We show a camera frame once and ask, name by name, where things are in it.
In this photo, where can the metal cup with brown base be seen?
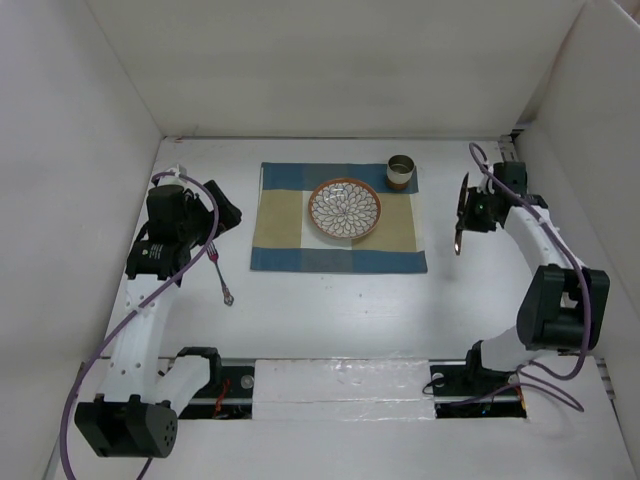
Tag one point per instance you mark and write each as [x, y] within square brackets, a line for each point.
[399, 172]

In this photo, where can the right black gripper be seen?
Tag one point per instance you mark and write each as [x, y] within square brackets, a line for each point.
[470, 222]

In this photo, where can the aluminium rail right side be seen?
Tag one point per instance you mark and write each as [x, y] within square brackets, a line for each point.
[509, 153]

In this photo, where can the white foam block front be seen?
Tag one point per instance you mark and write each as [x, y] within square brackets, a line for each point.
[349, 390]

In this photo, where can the silver fork with pink neck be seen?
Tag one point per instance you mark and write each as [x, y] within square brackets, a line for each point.
[222, 277]

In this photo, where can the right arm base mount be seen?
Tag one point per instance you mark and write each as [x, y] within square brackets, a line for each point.
[459, 394]

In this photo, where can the blue beige white cloth napkin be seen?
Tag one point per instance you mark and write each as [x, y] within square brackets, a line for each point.
[286, 239]

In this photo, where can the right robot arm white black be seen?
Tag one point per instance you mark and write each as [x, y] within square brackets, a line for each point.
[559, 320]

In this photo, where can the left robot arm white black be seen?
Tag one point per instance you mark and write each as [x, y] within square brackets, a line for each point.
[135, 412]

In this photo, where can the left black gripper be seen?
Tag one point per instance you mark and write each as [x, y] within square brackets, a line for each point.
[229, 214]

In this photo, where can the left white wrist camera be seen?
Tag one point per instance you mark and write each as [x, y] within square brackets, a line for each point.
[175, 175]

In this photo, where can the orange floral patterned plate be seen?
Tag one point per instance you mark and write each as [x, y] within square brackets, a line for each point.
[344, 208]

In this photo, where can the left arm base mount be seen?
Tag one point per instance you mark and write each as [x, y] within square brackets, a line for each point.
[210, 395]

